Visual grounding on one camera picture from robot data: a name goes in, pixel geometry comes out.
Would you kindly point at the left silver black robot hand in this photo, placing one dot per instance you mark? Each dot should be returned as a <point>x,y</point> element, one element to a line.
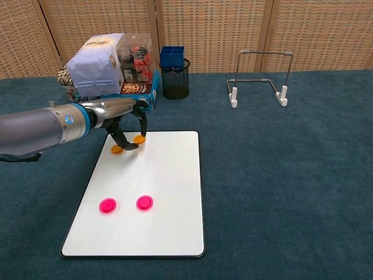
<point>113,108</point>

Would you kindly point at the orange round magnet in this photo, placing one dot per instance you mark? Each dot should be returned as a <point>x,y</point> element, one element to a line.
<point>138,140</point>
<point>114,150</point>

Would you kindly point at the pink round magnet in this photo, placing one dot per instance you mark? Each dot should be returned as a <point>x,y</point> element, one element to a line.
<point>107,205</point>
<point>144,202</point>

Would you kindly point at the white magnetic board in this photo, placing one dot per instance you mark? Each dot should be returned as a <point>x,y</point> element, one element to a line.
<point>169,175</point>

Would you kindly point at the blue cookie box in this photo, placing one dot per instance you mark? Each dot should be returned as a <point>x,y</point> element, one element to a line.
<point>148,91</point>

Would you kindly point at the white paper bag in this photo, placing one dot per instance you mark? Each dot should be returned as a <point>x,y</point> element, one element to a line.
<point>96,64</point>

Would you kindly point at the clear plastic box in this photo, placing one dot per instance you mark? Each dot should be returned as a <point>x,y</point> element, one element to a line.
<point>138,58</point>

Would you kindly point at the patterned rolled package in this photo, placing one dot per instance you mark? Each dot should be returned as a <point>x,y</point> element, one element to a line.
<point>64,77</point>

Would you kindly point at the black mesh pen cup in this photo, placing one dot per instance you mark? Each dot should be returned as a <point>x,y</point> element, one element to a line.
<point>175,84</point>

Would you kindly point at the blue divided container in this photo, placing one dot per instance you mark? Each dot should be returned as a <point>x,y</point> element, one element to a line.
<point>172,56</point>

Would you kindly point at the bamboo folding screen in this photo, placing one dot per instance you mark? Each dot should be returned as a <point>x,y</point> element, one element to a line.
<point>218,29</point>

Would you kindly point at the teal table mat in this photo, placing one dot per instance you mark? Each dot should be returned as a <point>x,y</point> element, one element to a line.
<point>277,189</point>

